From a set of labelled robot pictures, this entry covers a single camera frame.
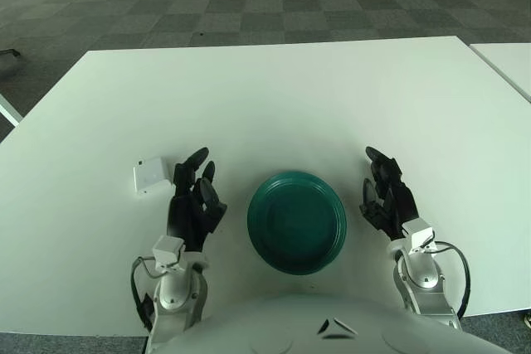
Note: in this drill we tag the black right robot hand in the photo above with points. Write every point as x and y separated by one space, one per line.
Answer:
400 200

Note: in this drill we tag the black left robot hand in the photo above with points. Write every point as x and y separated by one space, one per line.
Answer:
186 213

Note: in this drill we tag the white square charger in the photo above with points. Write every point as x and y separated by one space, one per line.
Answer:
151 176

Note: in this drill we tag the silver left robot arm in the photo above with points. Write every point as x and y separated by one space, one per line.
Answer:
174 287

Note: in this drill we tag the green round plate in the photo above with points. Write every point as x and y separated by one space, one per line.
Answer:
296 223

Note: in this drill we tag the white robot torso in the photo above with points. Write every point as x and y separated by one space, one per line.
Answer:
290 325

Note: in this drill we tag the adjacent white table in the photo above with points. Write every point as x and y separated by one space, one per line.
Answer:
512 64

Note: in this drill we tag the white table corner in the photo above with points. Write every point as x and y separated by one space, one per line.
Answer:
8 109

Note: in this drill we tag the black chair base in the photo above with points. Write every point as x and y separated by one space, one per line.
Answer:
10 53

